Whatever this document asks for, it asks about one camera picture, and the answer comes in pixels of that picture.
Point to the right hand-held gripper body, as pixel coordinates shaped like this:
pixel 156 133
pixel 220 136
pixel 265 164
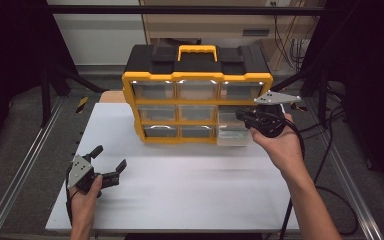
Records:
pixel 270 120

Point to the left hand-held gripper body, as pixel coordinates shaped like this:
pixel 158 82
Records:
pixel 80 171

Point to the pulled-out clear drawer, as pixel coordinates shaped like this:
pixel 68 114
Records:
pixel 233 138

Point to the yellow black drawer organizer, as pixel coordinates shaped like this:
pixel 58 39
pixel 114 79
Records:
pixel 196 61

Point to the person's left hand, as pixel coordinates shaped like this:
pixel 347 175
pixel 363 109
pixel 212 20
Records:
pixel 81 203

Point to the person's right hand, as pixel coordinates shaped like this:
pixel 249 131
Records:
pixel 285 150

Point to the black metal stand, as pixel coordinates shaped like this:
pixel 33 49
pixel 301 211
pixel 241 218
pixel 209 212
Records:
pixel 322 96
pixel 46 96

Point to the set of clear plastic drawers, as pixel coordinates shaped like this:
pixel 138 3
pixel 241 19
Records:
pixel 153 90

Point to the white cabinet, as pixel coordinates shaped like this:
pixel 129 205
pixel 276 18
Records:
pixel 100 36

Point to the black curtain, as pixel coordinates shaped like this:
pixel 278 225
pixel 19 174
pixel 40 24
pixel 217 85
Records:
pixel 373 66
pixel 10 50

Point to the aluminium rail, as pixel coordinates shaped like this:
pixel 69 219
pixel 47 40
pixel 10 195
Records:
pixel 20 176
pixel 350 186

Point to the black horizontal frame bar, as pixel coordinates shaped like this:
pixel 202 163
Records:
pixel 180 10

